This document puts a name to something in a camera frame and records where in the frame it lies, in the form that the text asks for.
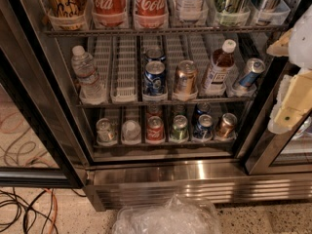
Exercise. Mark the empty white tray lane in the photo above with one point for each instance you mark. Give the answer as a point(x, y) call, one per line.
point(124, 70)

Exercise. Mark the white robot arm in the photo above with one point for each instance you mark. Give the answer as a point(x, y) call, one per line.
point(300, 45)

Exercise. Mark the silver blue can top shelf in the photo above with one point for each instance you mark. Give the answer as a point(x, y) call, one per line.
point(265, 10)

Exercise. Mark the clear water bottle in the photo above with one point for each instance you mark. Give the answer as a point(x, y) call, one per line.
point(91, 88)

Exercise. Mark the water bottle bottom shelf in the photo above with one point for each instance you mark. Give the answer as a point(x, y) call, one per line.
point(131, 131)

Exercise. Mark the blue pepsi can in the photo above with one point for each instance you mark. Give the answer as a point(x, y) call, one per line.
point(154, 54)
point(154, 78)

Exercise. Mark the copper can shelf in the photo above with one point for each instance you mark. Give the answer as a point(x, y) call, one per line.
point(185, 77)
point(226, 125)

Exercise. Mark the clear plastic bag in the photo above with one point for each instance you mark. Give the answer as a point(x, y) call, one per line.
point(179, 215)

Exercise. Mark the blue pepsi can behind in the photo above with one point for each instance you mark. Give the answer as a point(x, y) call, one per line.
point(154, 54)

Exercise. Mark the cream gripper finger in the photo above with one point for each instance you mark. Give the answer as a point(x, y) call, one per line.
point(294, 100)
point(280, 48)

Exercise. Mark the tilted blue red can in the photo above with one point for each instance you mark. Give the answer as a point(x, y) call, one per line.
point(253, 69)

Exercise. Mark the left fridge glass door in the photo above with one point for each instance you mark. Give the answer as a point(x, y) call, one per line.
point(30, 155)

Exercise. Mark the white tea bottle top shelf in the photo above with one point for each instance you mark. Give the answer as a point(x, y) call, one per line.
point(188, 10)

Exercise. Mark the copper can middle shelf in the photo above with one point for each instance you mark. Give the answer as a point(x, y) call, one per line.
point(185, 77)

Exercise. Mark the green drink can top shelf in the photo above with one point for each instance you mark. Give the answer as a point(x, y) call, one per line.
point(232, 12)

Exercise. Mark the blue can bottom shelf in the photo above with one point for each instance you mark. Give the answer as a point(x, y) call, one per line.
point(203, 128)

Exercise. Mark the yellow black drink can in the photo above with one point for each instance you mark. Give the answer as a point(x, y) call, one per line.
point(66, 2)

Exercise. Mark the copper can bottom shelf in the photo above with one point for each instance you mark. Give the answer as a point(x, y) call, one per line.
point(226, 125)

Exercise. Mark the blue pepsi can front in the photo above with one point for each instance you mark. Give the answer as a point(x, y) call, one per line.
point(154, 78)

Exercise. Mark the silver can bottom shelf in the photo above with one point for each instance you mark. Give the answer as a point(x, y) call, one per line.
point(105, 131)

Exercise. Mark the green can bottom shelf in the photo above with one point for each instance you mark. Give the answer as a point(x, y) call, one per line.
point(179, 128)

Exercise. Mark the red coke can bottom shelf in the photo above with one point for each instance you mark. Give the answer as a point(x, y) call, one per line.
point(155, 129)

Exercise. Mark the brown tea bottle white cap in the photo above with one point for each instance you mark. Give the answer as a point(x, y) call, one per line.
point(222, 61)

